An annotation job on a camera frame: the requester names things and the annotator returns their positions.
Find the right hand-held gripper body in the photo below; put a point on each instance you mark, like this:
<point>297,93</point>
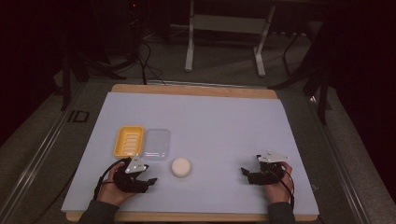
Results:
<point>268,174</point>

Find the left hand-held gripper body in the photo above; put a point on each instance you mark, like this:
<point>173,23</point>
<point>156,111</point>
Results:
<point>129,182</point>

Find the round white soap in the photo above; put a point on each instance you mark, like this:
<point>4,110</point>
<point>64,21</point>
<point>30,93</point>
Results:
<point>181,167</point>

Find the clear plastic lid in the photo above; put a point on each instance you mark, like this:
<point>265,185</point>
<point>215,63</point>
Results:
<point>156,144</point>

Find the yellow soap dish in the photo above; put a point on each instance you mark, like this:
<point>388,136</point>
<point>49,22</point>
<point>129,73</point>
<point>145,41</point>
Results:
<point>128,141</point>

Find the person's right hand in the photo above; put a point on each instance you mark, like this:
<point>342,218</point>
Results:
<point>280,191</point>

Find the person's left hand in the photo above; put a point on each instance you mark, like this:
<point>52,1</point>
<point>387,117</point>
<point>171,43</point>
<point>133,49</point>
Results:
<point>109,191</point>

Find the pale blue mat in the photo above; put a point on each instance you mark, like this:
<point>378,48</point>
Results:
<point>205,130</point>

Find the wooden table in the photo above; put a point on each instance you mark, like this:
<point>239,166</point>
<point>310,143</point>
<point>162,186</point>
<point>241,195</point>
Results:
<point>193,90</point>

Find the white metal stand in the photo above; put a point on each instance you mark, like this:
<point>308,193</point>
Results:
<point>227,25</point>

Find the metal floor rail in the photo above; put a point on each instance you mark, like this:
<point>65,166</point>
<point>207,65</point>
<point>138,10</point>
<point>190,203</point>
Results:
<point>40,155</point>
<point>339,161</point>

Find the black metal frame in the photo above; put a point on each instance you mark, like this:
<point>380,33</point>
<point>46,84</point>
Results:
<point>314,71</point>

